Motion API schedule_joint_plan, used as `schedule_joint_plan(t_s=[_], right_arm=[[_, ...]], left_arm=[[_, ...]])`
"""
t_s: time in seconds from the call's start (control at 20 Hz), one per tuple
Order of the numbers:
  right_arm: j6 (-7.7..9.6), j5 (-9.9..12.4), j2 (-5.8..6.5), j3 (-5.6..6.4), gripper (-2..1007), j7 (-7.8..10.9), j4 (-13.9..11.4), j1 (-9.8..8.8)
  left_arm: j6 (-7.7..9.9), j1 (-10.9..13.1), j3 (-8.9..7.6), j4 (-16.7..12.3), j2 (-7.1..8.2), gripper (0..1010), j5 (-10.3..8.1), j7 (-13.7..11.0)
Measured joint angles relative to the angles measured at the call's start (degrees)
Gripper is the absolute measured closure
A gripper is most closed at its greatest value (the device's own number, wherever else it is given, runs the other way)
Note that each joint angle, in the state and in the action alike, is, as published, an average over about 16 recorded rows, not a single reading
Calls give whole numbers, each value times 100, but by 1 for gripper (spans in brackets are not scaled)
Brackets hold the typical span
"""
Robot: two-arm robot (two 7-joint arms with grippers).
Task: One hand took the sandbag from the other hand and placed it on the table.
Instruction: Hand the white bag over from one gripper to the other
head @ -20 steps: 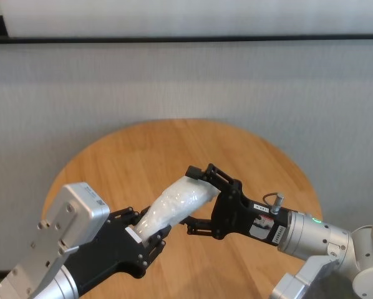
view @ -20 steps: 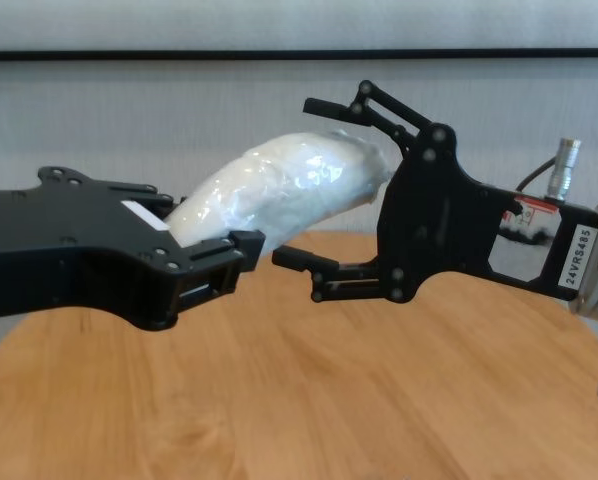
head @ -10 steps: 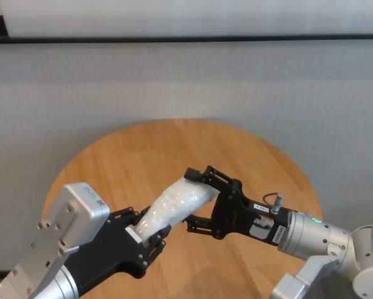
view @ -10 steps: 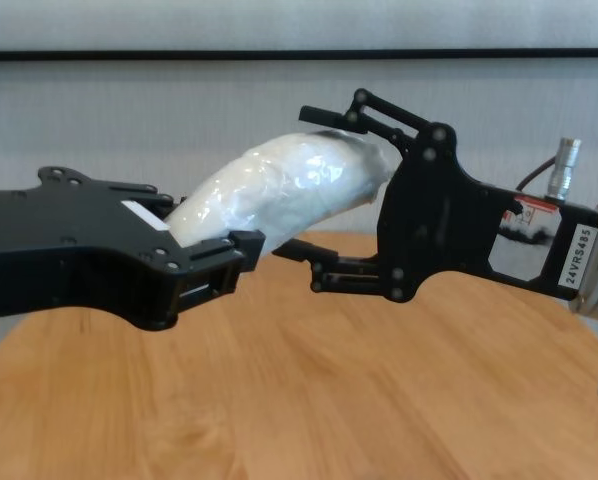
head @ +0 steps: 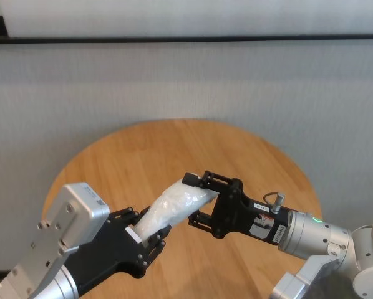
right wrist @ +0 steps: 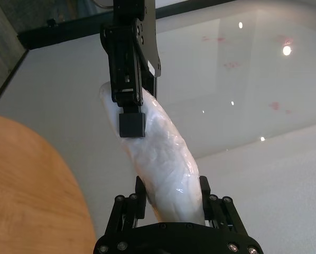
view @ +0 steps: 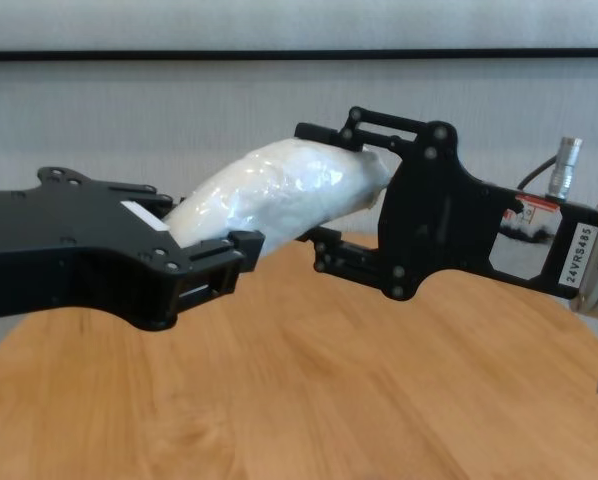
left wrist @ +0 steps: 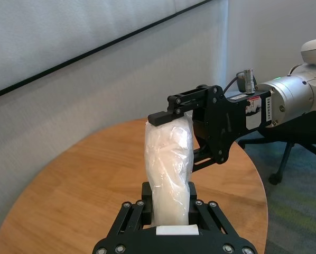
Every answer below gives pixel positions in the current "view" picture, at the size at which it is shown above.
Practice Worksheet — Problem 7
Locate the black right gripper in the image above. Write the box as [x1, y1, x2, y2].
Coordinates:
[293, 105, 598, 302]

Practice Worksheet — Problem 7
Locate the black wall rail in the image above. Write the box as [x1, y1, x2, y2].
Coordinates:
[0, 47, 598, 63]

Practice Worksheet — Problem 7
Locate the black cable with metal connector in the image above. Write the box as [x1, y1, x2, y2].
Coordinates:
[517, 137, 585, 201]

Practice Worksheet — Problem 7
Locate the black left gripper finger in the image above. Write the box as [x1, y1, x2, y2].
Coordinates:
[188, 228, 266, 295]

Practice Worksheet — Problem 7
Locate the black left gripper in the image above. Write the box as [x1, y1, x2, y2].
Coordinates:
[0, 164, 189, 332]

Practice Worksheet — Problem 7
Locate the white plastic-wrapped sandbag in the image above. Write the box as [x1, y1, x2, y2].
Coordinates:
[163, 137, 393, 249]

